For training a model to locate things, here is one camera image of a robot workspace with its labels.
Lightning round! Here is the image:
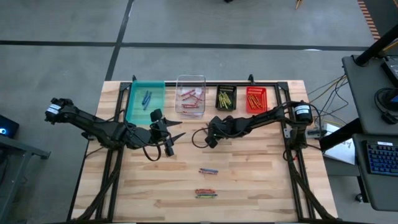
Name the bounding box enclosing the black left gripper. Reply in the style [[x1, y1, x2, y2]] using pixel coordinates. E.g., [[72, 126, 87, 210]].
[[133, 108, 187, 157]]

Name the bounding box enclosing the grey keyboard desk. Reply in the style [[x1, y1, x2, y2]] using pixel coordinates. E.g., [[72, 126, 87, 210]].
[[353, 133, 398, 212]]

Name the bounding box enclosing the black keyboard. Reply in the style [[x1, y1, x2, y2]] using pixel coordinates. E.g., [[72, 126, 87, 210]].
[[366, 140, 398, 177]]

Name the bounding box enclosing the black device blue light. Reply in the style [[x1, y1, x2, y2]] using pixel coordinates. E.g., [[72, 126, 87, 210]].
[[0, 114, 20, 139]]

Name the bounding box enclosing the grey cart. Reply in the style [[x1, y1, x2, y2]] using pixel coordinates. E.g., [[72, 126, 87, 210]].
[[0, 135, 51, 224]]

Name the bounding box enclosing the white paper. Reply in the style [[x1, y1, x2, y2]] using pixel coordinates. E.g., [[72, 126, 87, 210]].
[[323, 138, 357, 166]]

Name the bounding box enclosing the red mesh basket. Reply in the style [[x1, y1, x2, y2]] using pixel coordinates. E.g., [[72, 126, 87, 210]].
[[245, 86, 269, 114]]

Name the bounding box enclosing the teal plastic bin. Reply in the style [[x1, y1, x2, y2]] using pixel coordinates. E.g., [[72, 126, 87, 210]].
[[125, 80, 166, 126]]

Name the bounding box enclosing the clear plastic bin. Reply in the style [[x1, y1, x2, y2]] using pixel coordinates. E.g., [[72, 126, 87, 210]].
[[174, 74, 206, 119]]

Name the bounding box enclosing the black mesh basket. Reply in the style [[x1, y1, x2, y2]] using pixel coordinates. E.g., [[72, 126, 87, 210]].
[[215, 84, 238, 112]]

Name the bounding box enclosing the black laptop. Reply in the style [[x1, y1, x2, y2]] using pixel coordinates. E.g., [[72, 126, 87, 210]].
[[381, 57, 398, 88]]

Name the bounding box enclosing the black pole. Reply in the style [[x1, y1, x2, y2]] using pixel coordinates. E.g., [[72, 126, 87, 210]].
[[354, 24, 398, 67]]

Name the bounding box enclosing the white box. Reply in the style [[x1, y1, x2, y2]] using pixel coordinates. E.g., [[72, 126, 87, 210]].
[[323, 123, 341, 138]]

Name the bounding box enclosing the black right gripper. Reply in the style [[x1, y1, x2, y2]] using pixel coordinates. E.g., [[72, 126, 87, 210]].
[[205, 115, 246, 149]]

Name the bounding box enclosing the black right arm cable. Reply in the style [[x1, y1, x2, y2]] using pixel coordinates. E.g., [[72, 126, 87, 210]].
[[191, 126, 213, 149]]

